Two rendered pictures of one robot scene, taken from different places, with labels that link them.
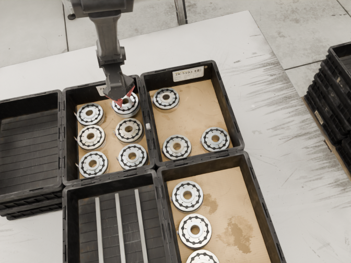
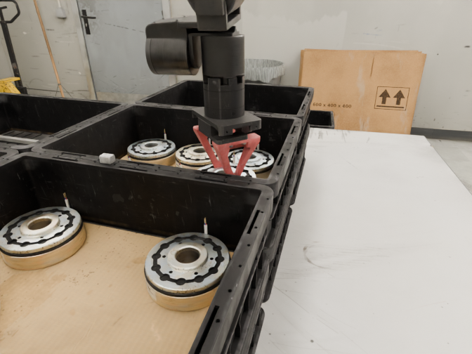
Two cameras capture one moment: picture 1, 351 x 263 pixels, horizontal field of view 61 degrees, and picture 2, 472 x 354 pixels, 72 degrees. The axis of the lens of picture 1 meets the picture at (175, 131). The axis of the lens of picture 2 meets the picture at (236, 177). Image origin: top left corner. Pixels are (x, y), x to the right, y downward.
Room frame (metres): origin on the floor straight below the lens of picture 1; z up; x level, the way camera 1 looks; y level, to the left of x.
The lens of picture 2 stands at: (0.85, -0.24, 1.13)
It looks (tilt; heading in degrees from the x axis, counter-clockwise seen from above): 28 degrees down; 111
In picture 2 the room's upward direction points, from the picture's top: straight up
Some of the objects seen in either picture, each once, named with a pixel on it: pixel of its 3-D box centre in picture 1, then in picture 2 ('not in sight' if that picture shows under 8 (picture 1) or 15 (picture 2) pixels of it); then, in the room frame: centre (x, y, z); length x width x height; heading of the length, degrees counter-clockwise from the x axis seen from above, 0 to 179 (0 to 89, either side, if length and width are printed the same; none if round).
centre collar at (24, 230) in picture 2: (176, 146); (40, 225); (0.47, 0.00, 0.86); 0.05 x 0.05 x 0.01
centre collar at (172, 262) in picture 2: (165, 97); (187, 256); (0.69, 0.02, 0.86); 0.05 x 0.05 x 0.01
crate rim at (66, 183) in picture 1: (105, 126); (182, 138); (0.56, 0.24, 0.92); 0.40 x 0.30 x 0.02; 5
